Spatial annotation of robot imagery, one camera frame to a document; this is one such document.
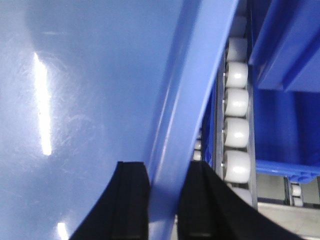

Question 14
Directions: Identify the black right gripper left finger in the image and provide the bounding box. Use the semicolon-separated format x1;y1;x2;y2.
70;161;151;240

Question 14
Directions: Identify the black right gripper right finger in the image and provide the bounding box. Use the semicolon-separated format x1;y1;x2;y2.
177;161;300;240

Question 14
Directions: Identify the blue plastic tray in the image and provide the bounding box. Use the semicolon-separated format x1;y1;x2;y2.
0;0;238;240

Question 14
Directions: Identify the blue bin right of tray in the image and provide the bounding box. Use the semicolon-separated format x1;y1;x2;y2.
248;0;320;184

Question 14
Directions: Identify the white roller conveyor track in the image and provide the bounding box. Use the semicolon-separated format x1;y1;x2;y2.
192;0;258;208

